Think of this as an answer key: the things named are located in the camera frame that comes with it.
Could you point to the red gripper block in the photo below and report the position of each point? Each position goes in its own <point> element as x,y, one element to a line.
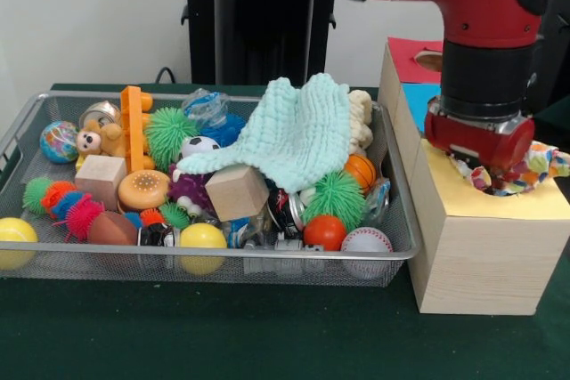
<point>494,144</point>

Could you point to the mint green knitted cloth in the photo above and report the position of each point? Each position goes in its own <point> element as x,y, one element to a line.
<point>289,139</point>

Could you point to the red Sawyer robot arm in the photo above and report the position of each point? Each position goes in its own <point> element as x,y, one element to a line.
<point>485,64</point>

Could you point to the wooden box with three holes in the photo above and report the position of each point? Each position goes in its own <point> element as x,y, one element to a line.
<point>490,264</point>

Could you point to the silver mesh bin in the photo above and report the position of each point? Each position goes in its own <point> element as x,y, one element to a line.
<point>267,271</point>

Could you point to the dark green side table cloth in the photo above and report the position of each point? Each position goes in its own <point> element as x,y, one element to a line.
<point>556,115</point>

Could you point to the small orange basketball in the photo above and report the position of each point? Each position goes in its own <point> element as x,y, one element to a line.
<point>361,171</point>

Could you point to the small white baseball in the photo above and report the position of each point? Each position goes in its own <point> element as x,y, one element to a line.
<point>365,240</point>

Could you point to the green spiky rubber ball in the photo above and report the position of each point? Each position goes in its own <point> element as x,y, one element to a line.
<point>334,197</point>

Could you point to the plain orange ball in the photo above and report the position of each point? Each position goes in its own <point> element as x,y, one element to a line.
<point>325,232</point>

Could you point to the plain wooden cube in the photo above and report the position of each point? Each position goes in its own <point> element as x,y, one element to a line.
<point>100,177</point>
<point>236,195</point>

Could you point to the plain yellow ball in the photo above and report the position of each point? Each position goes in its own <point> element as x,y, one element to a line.
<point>202,236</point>
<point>15,232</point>

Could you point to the toy hamburger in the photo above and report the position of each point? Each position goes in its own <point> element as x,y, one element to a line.
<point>142,188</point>

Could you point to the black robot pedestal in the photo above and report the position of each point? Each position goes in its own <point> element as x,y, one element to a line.
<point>249,42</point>

